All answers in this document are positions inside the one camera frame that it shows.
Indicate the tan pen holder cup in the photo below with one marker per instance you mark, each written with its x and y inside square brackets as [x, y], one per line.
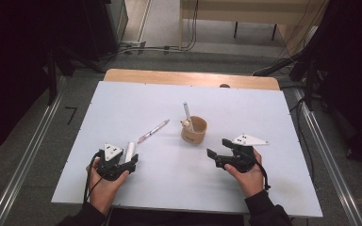
[194, 136]

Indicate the clear pen with red ink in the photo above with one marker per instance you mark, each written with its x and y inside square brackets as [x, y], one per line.
[153, 131]

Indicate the grey cabinet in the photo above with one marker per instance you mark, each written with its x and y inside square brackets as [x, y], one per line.
[119, 19]

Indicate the dark curtain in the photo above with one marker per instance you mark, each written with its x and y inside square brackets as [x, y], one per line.
[12, 62]
[352, 62]

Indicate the person's left hand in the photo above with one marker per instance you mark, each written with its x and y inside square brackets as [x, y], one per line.
[105, 194]

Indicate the slim white pen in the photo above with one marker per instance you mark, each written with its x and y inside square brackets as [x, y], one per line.
[187, 111]

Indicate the small dark knob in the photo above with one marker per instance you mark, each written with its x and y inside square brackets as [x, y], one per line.
[224, 85]

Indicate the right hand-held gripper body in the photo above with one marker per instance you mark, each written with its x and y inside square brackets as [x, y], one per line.
[242, 160]

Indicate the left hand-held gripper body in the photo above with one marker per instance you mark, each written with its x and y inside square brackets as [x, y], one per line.
[111, 169]

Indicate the wooden table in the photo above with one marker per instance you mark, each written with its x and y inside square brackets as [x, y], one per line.
[169, 77]

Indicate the white table board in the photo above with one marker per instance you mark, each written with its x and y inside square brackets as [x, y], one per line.
[176, 182]

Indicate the person's right hand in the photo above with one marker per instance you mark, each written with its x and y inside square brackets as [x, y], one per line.
[248, 183]

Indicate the black metal stand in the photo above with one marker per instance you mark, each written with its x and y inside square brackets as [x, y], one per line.
[52, 81]
[276, 66]

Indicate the light wooden desk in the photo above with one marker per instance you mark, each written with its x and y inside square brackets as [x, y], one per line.
[232, 15]

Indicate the person's dark clothing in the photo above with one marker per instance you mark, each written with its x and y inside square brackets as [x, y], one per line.
[176, 219]

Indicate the thick white marker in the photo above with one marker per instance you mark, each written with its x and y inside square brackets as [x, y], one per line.
[130, 150]

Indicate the metal floor rail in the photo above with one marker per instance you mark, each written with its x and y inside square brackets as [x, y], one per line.
[330, 163]
[28, 160]

